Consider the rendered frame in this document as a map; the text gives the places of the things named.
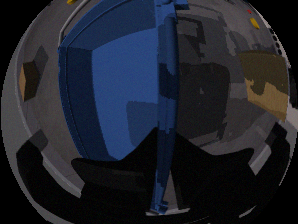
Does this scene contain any yellow round disc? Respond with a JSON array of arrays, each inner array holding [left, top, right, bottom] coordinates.
[[250, 18, 259, 30], [67, 0, 77, 6]]

